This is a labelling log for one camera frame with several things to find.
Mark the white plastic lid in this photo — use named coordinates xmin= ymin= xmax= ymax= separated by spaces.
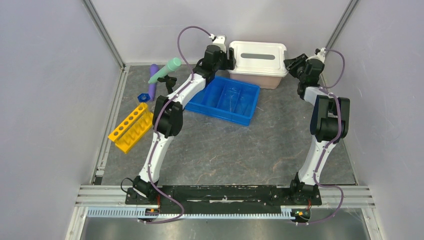
xmin=229 ymin=41 xmax=288 ymax=78

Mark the pink plastic bin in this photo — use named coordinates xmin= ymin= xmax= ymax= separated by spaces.
xmin=229 ymin=73 xmax=283 ymax=90

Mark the blue funnel with stem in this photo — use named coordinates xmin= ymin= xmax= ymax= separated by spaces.
xmin=137 ymin=93 xmax=151 ymax=103

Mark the yellow test tube rack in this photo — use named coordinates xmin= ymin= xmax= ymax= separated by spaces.
xmin=108 ymin=102 xmax=153 ymax=154

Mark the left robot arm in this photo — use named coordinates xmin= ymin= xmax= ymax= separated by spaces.
xmin=132 ymin=44 xmax=236 ymax=204

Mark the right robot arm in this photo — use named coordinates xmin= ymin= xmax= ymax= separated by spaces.
xmin=283 ymin=53 xmax=350 ymax=204

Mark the blue divided plastic tray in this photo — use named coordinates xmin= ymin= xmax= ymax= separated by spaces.
xmin=185 ymin=76 xmax=261 ymax=126

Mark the green foam cylinder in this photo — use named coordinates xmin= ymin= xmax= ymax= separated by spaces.
xmin=148 ymin=57 xmax=182 ymax=84

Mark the purple foam cylinder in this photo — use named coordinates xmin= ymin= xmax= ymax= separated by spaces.
xmin=148 ymin=63 xmax=160 ymax=102

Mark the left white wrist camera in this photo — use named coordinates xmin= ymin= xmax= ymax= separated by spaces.
xmin=209 ymin=33 xmax=227 ymax=53

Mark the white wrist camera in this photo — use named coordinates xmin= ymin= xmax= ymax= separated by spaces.
xmin=209 ymin=33 xmax=227 ymax=53
xmin=312 ymin=47 xmax=327 ymax=63

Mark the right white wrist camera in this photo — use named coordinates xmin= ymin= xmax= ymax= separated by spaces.
xmin=312 ymin=47 xmax=327 ymax=63

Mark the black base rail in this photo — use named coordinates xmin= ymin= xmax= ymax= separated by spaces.
xmin=125 ymin=185 xmax=322 ymax=215

